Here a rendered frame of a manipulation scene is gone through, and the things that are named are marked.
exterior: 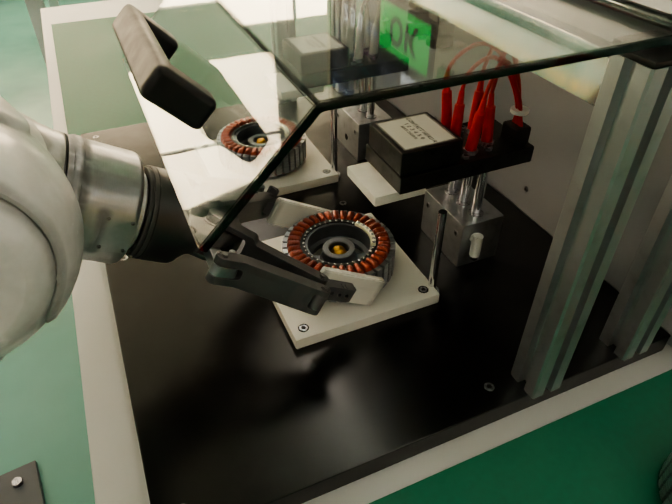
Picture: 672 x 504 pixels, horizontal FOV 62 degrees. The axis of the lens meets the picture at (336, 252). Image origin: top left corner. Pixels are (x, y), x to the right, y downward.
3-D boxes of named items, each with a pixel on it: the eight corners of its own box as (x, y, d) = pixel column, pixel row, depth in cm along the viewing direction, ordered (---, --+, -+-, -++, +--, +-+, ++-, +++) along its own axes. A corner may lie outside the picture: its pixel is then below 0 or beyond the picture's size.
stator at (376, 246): (308, 320, 52) (306, 290, 49) (269, 250, 60) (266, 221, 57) (413, 286, 55) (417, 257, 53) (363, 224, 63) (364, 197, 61)
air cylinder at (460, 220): (455, 267, 59) (463, 226, 56) (419, 228, 65) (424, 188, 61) (495, 255, 61) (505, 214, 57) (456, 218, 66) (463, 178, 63)
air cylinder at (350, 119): (357, 161, 76) (358, 124, 73) (335, 137, 82) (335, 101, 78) (390, 153, 78) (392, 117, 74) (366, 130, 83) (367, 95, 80)
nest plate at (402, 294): (296, 350, 51) (295, 340, 50) (247, 253, 61) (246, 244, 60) (438, 302, 55) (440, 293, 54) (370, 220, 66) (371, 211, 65)
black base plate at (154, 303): (164, 563, 39) (158, 548, 37) (84, 147, 84) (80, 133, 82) (663, 350, 53) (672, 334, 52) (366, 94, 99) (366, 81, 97)
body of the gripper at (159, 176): (110, 219, 48) (209, 238, 54) (123, 279, 42) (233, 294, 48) (137, 143, 46) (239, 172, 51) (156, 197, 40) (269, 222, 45)
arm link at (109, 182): (38, 280, 39) (124, 290, 43) (73, 169, 36) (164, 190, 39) (35, 211, 46) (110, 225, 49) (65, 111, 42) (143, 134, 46)
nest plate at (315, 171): (225, 208, 68) (224, 200, 67) (197, 152, 78) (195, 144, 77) (338, 181, 72) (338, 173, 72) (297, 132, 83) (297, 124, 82)
